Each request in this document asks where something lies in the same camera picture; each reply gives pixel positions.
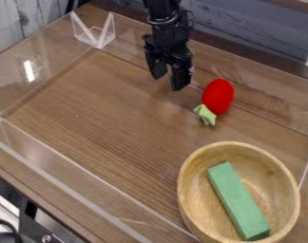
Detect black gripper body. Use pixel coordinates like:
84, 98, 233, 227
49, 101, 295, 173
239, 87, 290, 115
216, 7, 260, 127
143, 34, 193, 66

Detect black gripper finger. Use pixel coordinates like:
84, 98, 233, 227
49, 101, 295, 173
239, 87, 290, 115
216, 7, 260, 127
145, 50, 168, 80
171, 60, 193, 91

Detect red plush radish green leaves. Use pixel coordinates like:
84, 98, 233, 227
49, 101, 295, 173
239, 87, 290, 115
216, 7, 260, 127
193, 79, 235, 125

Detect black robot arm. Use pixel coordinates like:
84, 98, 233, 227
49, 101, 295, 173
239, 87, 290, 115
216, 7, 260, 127
143, 0, 193, 91

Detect wooden bowl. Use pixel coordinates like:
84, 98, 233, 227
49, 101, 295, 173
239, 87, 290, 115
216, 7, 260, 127
177, 141, 300, 243

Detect green rectangular block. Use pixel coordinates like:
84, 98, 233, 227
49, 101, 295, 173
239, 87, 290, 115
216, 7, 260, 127
207, 161, 271, 241

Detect clear acrylic corner bracket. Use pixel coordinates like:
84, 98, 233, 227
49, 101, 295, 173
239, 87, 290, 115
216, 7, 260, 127
70, 11, 116, 49

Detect clear acrylic enclosure wall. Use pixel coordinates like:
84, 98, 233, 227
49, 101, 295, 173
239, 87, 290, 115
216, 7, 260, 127
0, 5, 308, 243

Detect black metal table frame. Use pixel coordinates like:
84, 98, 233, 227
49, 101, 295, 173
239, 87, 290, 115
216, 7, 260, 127
18, 200, 84, 243

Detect black cable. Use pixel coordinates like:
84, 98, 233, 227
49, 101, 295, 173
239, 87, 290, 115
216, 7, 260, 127
0, 218, 22, 243

